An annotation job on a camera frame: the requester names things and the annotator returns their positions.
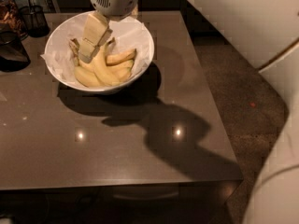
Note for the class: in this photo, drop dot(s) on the yellow banana middle right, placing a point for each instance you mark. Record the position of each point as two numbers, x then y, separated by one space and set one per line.
122 70

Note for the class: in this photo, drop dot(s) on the white paper bowl liner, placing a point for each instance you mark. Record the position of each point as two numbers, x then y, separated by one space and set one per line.
123 56

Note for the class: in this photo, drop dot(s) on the yellow banana lower left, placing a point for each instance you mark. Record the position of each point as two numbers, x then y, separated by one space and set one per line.
86 77

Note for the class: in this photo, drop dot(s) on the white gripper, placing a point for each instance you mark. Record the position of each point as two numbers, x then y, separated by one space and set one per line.
116 2

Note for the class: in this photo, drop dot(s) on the glass jar with snacks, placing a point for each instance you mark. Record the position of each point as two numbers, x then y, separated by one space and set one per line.
10 15

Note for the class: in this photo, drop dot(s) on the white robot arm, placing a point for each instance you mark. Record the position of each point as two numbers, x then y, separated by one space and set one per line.
264 34

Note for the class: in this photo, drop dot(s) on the large yellow front banana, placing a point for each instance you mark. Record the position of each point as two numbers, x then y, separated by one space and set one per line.
100 66

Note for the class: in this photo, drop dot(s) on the white bowl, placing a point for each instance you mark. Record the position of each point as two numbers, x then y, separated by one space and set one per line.
129 34

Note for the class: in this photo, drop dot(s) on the dark glass pot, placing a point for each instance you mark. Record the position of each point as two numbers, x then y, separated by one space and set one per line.
13 56

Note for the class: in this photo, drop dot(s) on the black mesh pen cup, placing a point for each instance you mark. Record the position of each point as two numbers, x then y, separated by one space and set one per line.
35 21

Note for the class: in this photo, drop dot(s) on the green-stemmed yellow banana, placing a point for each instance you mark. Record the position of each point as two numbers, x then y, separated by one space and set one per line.
74 45

